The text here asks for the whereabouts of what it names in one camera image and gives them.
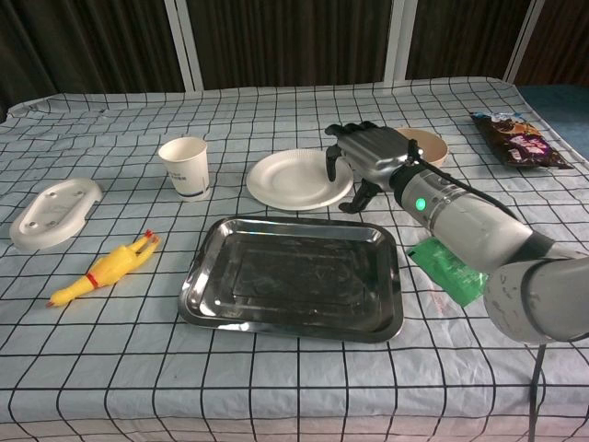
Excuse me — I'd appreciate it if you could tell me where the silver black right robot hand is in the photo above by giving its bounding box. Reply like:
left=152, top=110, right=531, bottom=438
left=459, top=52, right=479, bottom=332
left=324, top=121, right=417, bottom=215

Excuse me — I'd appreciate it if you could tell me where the beige plastic bowl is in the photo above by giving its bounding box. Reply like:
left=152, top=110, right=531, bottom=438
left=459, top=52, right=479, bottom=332
left=395, top=127, right=449, bottom=169

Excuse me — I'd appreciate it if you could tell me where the white paper plate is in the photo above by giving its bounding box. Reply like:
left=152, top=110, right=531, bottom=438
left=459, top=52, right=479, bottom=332
left=246, top=148, right=355, bottom=212

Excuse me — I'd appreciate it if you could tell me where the rectangular metal tray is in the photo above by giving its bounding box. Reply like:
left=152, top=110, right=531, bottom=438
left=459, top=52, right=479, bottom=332
left=177, top=215, right=405, bottom=343

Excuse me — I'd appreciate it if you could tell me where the white paper cup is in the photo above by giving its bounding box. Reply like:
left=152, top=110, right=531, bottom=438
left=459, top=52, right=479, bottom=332
left=157, top=136, right=213, bottom=203

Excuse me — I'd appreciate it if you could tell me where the dark curtain panel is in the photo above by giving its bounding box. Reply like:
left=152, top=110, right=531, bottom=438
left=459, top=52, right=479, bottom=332
left=404, top=0, right=533, bottom=81
left=0, top=0, right=185, bottom=122
left=185, top=0, right=398, bottom=90
left=514, top=0, right=589, bottom=87

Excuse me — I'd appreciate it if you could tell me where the green plastic packet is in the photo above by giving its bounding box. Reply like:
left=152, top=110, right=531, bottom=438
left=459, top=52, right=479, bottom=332
left=405, top=236, right=490, bottom=309

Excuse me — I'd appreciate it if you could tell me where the dark snack bag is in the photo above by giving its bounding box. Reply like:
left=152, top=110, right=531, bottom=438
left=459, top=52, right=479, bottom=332
left=469, top=111, right=575, bottom=170

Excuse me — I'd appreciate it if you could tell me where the checkered light blue tablecloth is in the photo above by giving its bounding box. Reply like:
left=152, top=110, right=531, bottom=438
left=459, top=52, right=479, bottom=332
left=0, top=76, right=589, bottom=442

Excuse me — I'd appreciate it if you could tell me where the yellow rubber chicken toy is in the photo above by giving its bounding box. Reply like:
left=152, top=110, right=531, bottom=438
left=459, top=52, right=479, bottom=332
left=45, top=228, right=162, bottom=309

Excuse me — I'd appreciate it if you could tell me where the white oval plastic dish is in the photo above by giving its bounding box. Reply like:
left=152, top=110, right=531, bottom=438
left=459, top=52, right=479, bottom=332
left=8, top=177, right=105, bottom=252

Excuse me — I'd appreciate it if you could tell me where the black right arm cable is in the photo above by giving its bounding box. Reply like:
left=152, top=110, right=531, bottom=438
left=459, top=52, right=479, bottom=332
left=406, top=139, right=522, bottom=221

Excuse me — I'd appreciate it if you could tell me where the white frame post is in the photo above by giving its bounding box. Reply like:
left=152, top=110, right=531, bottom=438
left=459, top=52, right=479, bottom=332
left=164, top=0, right=206, bottom=92
left=502, top=0, right=548, bottom=85
left=383, top=0, right=418, bottom=84

